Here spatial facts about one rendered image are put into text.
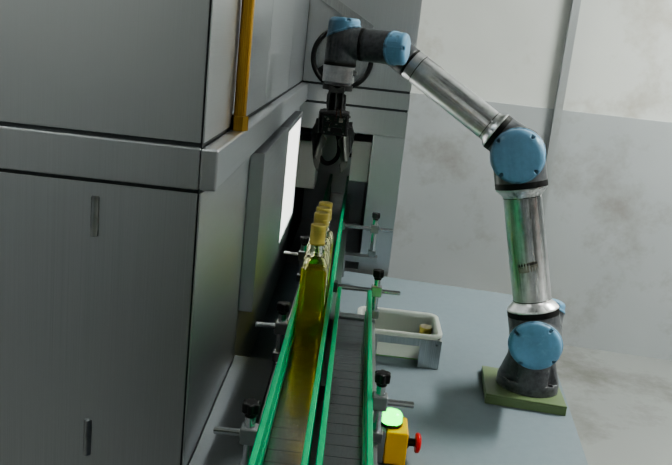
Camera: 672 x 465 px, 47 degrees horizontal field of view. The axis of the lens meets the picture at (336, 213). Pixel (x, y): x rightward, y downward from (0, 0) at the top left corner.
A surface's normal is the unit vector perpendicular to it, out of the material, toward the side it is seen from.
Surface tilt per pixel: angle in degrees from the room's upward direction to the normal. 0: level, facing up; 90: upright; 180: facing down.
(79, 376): 90
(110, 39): 90
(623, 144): 90
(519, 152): 79
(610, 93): 90
